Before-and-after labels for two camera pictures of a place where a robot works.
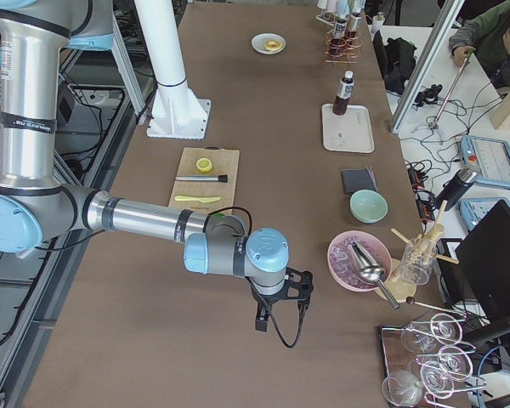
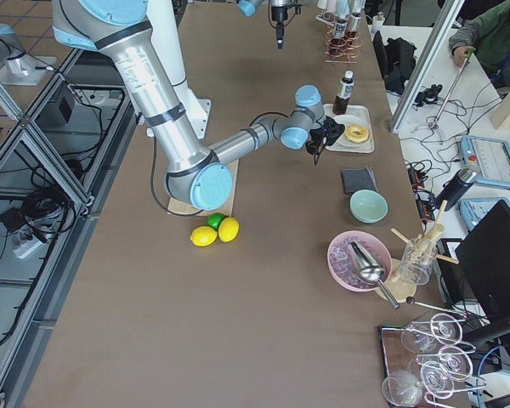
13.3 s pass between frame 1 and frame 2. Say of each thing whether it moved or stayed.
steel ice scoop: stayed
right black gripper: moved
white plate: moved
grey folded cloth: stayed
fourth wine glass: stayed
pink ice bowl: stayed
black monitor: stayed
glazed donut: moved
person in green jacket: stayed
